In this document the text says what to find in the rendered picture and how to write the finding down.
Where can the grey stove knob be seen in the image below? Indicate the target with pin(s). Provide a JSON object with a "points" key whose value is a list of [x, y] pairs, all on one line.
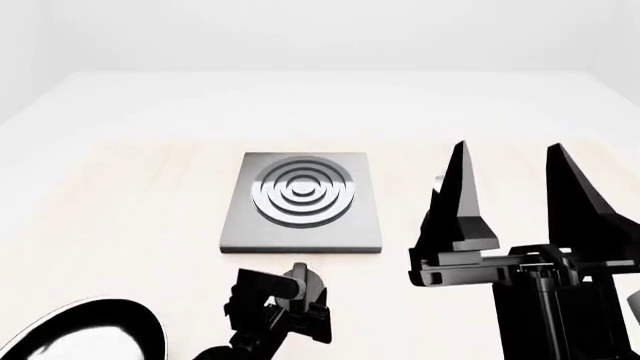
{"points": [[301, 277]]}

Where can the grey square stove plate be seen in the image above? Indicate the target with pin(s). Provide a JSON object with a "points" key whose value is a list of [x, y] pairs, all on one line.
{"points": [[250, 228]]}

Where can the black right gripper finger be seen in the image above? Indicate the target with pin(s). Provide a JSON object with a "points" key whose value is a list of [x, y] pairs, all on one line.
{"points": [[462, 210], [575, 213]]}

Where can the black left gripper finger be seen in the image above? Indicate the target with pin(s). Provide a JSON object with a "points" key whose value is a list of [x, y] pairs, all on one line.
{"points": [[260, 282], [320, 300]]}

